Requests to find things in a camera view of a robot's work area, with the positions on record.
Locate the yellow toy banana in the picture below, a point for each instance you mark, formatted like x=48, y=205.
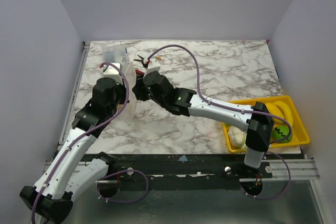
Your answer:
x=281, y=110

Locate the yellow plastic tray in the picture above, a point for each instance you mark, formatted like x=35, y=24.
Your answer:
x=299, y=133

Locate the yellow handled pliers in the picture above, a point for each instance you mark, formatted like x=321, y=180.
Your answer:
x=143, y=61

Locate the clear plastic parts box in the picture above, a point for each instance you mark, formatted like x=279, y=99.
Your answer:
x=115, y=54

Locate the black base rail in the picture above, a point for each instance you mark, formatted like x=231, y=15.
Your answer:
x=136, y=172

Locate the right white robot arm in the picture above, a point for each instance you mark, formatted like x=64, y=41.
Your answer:
x=254, y=120

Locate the green toy pepper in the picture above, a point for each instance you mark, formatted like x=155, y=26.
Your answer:
x=280, y=132

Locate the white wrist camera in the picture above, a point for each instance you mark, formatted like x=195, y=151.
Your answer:
x=153, y=65
x=109, y=71

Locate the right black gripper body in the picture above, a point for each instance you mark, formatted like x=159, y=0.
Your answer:
x=139, y=91

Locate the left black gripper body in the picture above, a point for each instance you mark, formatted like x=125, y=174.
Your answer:
x=120, y=98

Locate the clear zip top bag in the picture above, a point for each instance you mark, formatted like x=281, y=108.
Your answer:
x=127, y=115

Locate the white toy cauliflower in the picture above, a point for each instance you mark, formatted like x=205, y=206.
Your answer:
x=237, y=137

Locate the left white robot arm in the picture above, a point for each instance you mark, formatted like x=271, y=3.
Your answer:
x=53, y=195

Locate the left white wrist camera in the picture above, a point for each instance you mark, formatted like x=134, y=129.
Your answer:
x=109, y=71

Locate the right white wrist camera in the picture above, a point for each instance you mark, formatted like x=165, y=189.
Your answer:
x=153, y=65

